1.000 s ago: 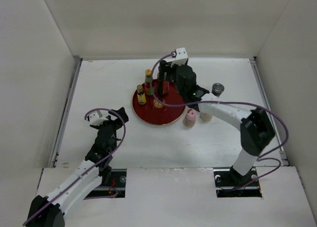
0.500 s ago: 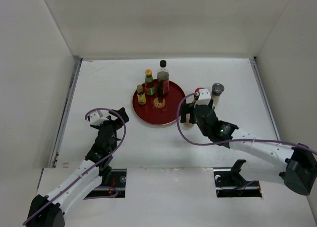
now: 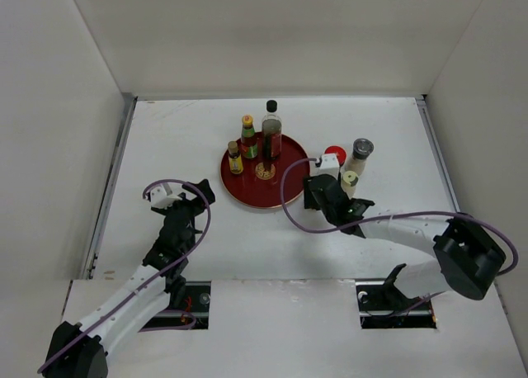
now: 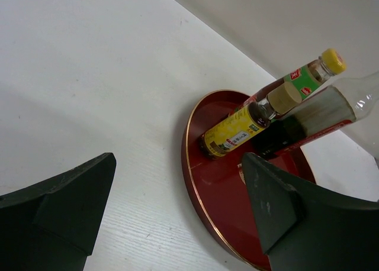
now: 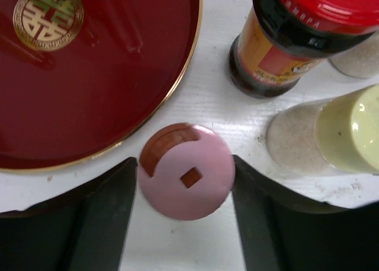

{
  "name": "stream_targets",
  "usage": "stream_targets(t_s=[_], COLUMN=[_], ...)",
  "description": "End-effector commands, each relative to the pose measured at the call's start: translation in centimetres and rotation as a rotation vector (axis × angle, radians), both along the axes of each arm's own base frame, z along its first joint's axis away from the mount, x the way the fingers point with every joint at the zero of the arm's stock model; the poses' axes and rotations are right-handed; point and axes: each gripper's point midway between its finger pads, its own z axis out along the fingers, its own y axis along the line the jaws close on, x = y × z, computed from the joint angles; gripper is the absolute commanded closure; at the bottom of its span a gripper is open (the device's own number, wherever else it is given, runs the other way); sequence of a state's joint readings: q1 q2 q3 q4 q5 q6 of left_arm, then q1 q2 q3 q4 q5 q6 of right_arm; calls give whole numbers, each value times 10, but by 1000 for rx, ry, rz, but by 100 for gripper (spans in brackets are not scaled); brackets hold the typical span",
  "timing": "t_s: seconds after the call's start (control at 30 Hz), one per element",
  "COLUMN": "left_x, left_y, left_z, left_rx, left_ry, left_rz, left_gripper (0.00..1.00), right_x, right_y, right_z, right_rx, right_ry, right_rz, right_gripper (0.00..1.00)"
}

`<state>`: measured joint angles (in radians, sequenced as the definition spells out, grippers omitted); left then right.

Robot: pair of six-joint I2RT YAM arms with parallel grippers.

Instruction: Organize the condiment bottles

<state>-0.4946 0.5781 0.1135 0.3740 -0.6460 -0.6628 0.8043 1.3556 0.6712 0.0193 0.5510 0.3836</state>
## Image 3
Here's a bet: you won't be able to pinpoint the green lid spice shaker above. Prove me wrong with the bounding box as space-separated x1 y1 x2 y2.
341 171 359 198

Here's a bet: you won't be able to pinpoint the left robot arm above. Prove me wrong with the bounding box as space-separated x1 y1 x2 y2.
37 179 215 377

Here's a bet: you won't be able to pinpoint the yellow label small bottle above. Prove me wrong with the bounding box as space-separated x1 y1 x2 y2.
228 140 243 175

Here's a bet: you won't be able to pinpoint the red round tray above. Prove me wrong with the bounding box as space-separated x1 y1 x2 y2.
219 135 310 209

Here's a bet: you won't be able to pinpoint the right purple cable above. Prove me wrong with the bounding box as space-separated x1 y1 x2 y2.
280 158 520 318

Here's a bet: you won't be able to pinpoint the tall dark vinegar bottle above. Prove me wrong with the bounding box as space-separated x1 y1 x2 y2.
262 100 282 160

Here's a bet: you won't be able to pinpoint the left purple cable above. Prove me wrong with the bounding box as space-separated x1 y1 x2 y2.
36 180 214 374

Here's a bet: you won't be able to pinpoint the grey lid salt grinder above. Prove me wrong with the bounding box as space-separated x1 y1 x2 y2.
344 138 374 177

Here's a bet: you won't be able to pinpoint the purple cable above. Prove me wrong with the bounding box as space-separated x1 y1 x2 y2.
280 158 520 318
36 180 214 374

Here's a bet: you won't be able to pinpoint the green label chili sauce bottle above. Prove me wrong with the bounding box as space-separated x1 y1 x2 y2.
240 115 258 159

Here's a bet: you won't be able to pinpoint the red lid sauce jar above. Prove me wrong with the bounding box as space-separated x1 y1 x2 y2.
324 145 347 163

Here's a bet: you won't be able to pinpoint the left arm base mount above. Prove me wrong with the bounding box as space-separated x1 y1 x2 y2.
141 281 212 332

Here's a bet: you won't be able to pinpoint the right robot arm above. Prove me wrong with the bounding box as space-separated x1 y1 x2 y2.
304 174 506 309

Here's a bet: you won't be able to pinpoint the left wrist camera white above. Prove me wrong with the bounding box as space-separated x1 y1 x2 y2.
145 183 182 210

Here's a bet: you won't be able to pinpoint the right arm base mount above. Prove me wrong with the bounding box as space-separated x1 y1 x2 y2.
356 264 436 329

